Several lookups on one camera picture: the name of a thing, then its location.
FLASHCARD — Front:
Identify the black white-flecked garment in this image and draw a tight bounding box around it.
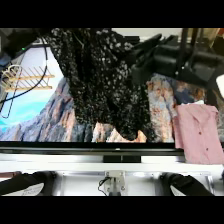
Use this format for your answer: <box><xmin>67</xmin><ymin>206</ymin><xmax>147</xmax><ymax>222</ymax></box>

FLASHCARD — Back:
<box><xmin>44</xmin><ymin>28</ymin><xmax>158</xmax><ymax>143</ymax></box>

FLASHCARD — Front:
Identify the pink shirt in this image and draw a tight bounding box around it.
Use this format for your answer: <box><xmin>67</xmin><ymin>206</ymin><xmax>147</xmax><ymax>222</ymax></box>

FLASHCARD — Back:
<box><xmin>172</xmin><ymin>102</ymin><xmax>224</xmax><ymax>166</ymax></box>

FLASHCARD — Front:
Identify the silver frame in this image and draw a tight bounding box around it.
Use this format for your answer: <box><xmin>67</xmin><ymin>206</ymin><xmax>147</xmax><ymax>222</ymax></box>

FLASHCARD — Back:
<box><xmin>0</xmin><ymin>152</ymin><xmax>224</xmax><ymax>197</ymax></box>

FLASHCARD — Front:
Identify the black cable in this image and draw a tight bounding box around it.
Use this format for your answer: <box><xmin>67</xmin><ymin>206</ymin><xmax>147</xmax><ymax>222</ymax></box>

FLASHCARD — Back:
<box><xmin>97</xmin><ymin>176</ymin><xmax>112</xmax><ymax>197</ymax></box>
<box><xmin>0</xmin><ymin>35</ymin><xmax>50</xmax><ymax>120</ymax></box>

